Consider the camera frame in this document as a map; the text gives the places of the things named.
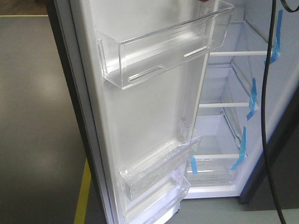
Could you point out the middle clear door bin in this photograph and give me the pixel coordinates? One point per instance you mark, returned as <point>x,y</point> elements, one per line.
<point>136,179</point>

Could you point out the clear door bin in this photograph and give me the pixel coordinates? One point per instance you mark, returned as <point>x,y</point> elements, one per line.
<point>139,39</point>
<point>157,200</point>
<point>136,179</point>

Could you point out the upper clear door bin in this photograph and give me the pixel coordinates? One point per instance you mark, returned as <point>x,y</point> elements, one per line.
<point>139,39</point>

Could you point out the lower clear door bin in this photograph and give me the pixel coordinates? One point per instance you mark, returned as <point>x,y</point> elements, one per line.
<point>157,200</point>

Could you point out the fridge door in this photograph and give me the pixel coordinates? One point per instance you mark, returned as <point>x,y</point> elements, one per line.
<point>119,127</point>

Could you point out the white open fridge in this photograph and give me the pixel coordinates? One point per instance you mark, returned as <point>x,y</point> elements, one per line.
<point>256,67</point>

